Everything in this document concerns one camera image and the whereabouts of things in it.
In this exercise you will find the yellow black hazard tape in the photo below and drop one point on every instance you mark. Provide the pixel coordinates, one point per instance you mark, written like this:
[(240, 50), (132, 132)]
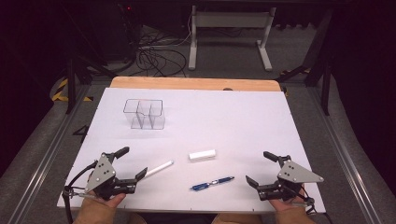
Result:
[(59, 93)]

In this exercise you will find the aluminium rail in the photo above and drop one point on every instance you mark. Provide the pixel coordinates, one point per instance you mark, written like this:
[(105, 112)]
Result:
[(345, 161), (46, 161)]

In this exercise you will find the white metal desk frame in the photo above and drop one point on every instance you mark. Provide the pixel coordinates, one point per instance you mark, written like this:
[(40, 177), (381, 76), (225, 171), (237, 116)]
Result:
[(230, 19)]

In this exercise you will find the person's left leg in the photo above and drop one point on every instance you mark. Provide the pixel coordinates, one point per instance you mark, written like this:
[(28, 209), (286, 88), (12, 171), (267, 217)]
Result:
[(137, 219)]

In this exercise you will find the white board sheet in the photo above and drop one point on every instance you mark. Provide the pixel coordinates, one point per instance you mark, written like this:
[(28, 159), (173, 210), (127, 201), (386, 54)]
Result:
[(233, 124)]

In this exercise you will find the white pen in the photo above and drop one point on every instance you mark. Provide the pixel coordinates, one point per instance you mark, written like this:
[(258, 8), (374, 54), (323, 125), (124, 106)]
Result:
[(160, 168)]

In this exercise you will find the black metal stand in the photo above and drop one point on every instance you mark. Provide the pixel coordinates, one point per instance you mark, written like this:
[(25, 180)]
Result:
[(71, 84), (325, 90)]

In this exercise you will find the blue pen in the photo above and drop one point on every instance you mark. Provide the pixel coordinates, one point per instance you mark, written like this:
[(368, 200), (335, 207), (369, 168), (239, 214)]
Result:
[(202, 186)]

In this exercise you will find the white eraser block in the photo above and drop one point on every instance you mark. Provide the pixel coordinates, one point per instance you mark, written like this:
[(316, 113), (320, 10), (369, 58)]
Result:
[(202, 155)]

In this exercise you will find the person's right hand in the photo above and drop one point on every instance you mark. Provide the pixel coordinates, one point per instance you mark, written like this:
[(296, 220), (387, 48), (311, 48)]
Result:
[(285, 205)]

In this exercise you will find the clear acrylic organizer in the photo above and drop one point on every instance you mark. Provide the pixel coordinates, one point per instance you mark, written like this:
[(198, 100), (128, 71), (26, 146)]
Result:
[(146, 115)]

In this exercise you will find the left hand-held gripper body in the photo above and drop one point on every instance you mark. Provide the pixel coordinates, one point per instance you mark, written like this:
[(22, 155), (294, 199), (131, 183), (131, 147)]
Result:
[(102, 179)]

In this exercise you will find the person's left hand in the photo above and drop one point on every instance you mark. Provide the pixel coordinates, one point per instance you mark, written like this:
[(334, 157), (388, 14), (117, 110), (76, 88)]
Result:
[(107, 201)]

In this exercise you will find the dark equipment rack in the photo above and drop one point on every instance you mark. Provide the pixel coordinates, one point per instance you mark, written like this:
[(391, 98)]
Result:
[(124, 31)]

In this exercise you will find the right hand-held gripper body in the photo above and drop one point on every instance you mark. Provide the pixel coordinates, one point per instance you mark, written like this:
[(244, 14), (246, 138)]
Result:
[(292, 175)]

